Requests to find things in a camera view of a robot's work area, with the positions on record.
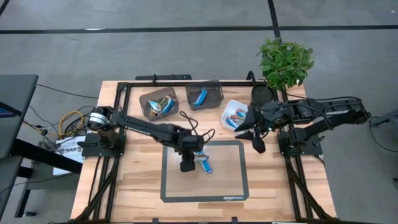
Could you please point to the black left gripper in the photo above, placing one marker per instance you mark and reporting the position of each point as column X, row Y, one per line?
column 187, row 165

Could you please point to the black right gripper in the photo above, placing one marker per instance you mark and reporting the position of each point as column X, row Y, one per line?
column 275, row 113

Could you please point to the silver red granola bar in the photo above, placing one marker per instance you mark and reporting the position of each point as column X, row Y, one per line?
column 237, row 119

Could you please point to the green snack bag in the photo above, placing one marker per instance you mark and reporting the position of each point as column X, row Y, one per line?
column 168, row 105

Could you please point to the green orange granola bar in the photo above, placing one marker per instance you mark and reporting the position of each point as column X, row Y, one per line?
column 162, row 102

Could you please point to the silver blue granola bar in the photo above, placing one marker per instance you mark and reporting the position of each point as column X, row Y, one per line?
column 154, row 105

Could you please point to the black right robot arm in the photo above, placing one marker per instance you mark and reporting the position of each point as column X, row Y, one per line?
column 335, row 113

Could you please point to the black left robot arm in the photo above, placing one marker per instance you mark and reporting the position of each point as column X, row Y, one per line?
column 146, row 128

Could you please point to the blue orange granola bar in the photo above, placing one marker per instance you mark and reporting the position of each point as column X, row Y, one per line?
column 207, row 168

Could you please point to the white plastic tray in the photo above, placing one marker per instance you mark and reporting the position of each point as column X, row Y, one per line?
column 228, row 109

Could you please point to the black plant pot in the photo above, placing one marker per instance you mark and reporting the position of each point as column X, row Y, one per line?
column 260, row 95

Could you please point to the dark mesh bin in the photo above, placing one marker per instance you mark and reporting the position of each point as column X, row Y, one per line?
column 146, row 97
column 214, row 93

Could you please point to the green leafy plant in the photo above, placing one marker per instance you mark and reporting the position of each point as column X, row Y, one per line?
column 284, row 63

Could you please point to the white printed paper sheet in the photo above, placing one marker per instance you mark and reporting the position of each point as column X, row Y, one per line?
column 68, row 152

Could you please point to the dark grey desk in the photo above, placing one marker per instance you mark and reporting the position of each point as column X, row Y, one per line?
column 15, row 102

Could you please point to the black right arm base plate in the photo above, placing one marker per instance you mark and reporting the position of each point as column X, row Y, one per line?
column 306, row 151

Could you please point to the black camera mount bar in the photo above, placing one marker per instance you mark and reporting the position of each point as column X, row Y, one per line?
column 168, row 77

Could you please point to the black aluminium table frame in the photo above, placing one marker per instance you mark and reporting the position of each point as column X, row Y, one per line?
column 140, row 84

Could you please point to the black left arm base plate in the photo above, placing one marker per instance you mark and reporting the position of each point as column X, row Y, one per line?
column 93, row 152

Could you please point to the black desk leg frame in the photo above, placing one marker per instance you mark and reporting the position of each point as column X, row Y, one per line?
column 46, row 155

